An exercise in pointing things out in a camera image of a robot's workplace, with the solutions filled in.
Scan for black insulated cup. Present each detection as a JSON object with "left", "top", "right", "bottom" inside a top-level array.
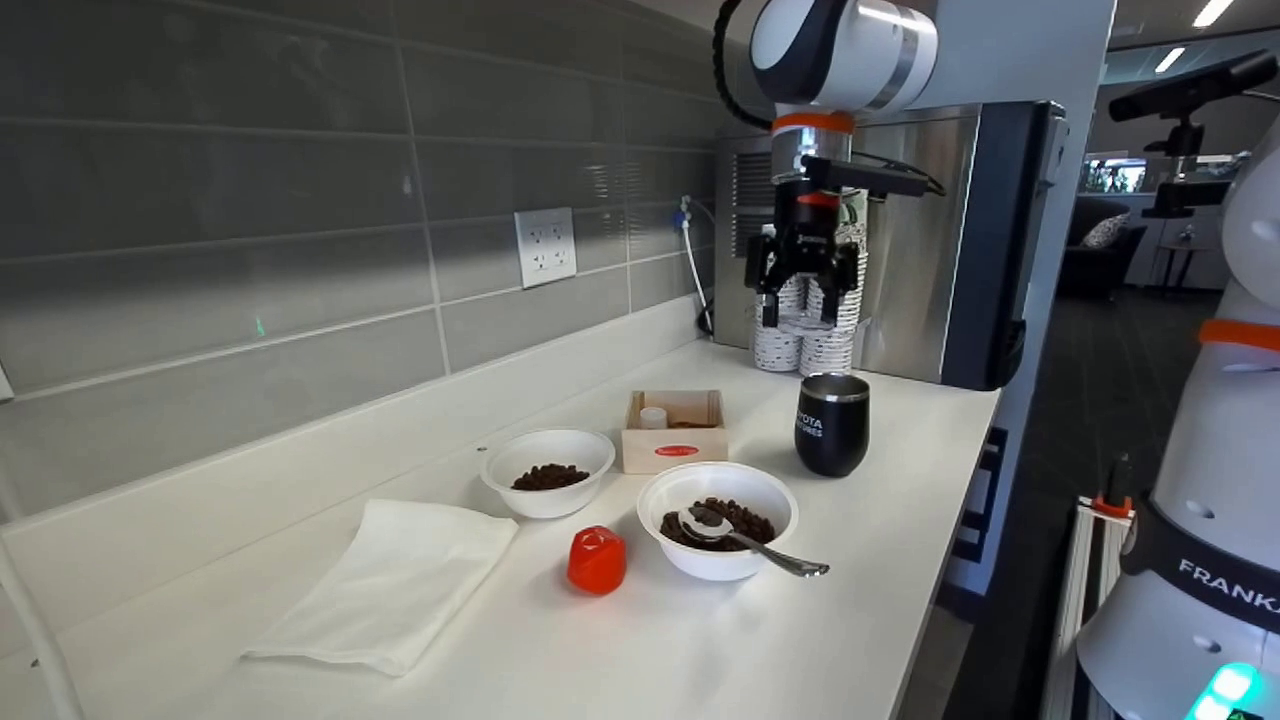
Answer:
[{"left": 791, "top": 373, "right": 877, "bottom": 479}]

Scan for white post with orange top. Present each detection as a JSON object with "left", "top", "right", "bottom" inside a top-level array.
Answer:
[{"left": 1074, "top": 452, "right": 1139, "bottom": 671}]

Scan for brown food pieces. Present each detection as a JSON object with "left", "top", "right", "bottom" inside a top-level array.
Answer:
[
  {"left": 656, "top": 494, "right": 780, "bottom": 557},
  {"left": 510, "top": 458, "right": 594, "bottom": 491}
]

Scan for tall speckled paper cup stack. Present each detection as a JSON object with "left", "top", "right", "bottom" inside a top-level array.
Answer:
[{"left": 798, "top": 185, "right": 877, "bottom": 380}]

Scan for small white bowl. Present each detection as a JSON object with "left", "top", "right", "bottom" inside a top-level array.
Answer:
[{"left": 475, "top": 425, "right": 621, "bottom": 522}]

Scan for large white bowl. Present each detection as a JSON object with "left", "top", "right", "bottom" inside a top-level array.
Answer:
[{"left": 631, "top": 458, "right": 802, "bottom": 588}]

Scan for short speckled paper cup stack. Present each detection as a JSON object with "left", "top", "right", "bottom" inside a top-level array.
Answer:
[{"left": 752, "top": 280, "right": 807, "bottom": 374}]

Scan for white folded napkin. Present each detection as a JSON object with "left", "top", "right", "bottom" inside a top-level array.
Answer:
[{"left": 241, "top": 494, "right": 524, "bottom": 680}]

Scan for metal spoon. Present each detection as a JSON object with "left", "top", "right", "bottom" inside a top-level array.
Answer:
[{"left": 680, "top": 504, "right": 833, "bottom": 579}]

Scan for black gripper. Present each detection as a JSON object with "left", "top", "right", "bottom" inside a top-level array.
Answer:
[{"left": 739, "top": 187, "right": 864, "bottom": 330}]

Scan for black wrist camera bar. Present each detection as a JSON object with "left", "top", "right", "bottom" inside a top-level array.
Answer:
[{"left": 798, "top": 150, "right": 948, "bottom": 204}]

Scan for black camera on tripod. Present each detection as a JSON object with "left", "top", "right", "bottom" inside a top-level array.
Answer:
[{"left": 1104, "top": 48, "right": 1280, "bottom": 221}]

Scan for red toy bell pepper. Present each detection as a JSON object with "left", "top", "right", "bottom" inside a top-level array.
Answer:
[{"left": 565, "top": 518, "right": 631, "bottom": 601}]

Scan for stainless steel appliance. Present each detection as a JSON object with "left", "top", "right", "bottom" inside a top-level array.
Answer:
[{"left": 712, "top": 94, "right": 1074, "bottom": 394}]

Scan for white wall outlet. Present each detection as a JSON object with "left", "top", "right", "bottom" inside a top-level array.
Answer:
[{"left": 513, "top": 204, "right": 580, "bottom": 291}]

